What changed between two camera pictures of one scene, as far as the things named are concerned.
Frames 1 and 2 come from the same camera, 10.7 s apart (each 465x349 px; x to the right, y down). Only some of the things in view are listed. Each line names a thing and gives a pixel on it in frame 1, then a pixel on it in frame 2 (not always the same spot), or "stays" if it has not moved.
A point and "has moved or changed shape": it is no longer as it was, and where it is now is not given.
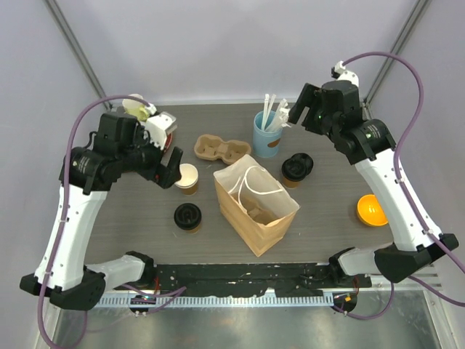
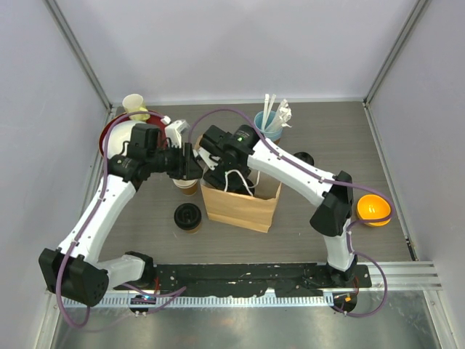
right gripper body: x=320 y=122 to x=226 y=178
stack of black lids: x=306 y=160 stays
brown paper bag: x=254 y=204 has moved or changed shape
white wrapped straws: x=277 y=118 stays
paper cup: x=195 y=230 stays
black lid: x=293 y=169 has moved or changed shape
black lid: x=187 y=216 stays
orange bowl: x=370 y=211 stays
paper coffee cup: x=188 y=181 stays
